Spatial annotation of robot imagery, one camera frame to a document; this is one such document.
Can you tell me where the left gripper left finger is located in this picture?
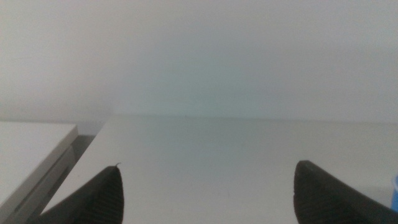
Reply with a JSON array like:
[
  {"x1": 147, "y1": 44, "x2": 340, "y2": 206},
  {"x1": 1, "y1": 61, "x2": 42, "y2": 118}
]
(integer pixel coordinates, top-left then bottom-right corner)
[{"x1": 36, "y1": 165, "x2": 125, "y2": 224}]

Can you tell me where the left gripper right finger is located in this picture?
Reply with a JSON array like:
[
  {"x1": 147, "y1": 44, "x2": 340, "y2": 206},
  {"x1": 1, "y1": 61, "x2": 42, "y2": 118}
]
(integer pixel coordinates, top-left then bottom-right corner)
[{"x1": 293, "y1": 160, "x2": 398, "y2": 224}]

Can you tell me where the blue plastic cup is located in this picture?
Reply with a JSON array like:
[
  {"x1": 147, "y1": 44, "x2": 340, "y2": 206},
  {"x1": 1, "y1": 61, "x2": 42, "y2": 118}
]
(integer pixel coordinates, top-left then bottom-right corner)
[{"x1": 390, "y1": 175, "x2": 398, "y2": 213}]

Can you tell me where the white side table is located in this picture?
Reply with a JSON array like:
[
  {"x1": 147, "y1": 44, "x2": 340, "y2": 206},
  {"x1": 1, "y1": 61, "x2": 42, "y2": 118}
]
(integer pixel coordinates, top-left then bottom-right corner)
[{"x1": 0, "y1": 121, "x2": 79, "y2": 224}]

